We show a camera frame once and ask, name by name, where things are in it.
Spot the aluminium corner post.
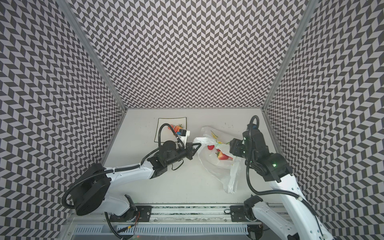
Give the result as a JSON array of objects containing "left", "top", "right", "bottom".
[
  {"left": 56, "top": 0, "right": 127, "bottom": 112},
  {"left": 262, "top": 0, "right": 319, "bottom": 112}
]

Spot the large red fake strawberry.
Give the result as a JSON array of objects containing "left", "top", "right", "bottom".
[{"left": 217, "top": 151, "right": 233, "bottom": 161}]

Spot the white square plate black rim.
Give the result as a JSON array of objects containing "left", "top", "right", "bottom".
[{"left": 154, "top": 117, "right": 187, "bottom": 143}]

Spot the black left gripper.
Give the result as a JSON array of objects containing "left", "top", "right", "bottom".
[{"left": 166, "top": 142, "right": 203, "bottom": 168}]

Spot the aluminium corner post right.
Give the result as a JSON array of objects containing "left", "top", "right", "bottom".
[{"left": 262, "top": 0, "right": 319, "bottom": 112}]

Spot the aluminium corner post left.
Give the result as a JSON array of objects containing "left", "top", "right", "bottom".
[{"left": 56, "top": 0, "right": 127, "bottom": 112}]

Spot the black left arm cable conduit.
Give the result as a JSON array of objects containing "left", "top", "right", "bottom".
[{"left": 61, "top": 122, "right": 187, "bottom": 210}]

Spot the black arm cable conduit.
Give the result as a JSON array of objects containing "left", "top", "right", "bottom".
[
  {"left": 61, "top": 122, "right": 187, "bottom": 210},
  {"left": 245, "top": 115, "right": 323, "bottom": 232}
]

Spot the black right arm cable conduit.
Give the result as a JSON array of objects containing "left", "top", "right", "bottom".
[{"left": 245, "top": 115, "right": 323, "bottom": 232}]

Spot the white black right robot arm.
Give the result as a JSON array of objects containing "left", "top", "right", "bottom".
[{"left": 230, "top": 125, "right": 334, "bottom": 240}]

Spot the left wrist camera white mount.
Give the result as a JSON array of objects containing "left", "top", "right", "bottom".
[{"left": 178, "top": 129, "right": 190, "bottom": 145}]

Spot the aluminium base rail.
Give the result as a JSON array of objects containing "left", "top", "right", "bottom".
[{"left": 63, "top": 203, "right": 293, "bottom": 226}]

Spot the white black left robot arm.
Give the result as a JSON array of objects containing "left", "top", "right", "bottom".
[{"left": 61, "top": 141, "right": 202, "bottom": 217}]

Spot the white plastic bag lemon print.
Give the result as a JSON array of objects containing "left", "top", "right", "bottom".
[{"left": 193, "top": 126, "right": 244, "bottom": 194}]

